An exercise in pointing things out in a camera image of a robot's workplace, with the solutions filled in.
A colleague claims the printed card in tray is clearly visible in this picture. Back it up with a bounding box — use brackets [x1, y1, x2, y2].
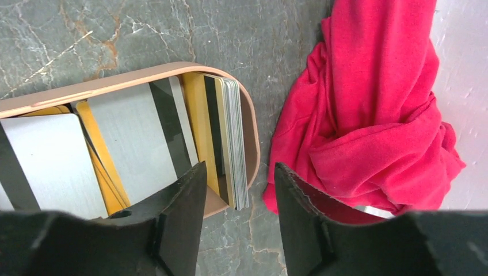
[85, 76, 198, 204]

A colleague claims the yellow credit card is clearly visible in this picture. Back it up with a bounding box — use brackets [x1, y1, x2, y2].
[182, 72, 228, 203]

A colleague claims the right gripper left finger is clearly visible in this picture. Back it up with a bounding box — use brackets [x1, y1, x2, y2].
[1, 163, 207, 275]

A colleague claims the pink oval tray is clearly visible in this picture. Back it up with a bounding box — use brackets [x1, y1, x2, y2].
[0, 62, 261, 220]

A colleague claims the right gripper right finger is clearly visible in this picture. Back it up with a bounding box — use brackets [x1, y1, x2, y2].
[274, 163, 487, 275]

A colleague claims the red cloth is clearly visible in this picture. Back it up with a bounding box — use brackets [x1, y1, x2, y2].
[263, 1, 465, 216]

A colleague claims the upright card stack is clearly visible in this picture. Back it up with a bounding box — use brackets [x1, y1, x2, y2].
[213, 76, 249, 210]

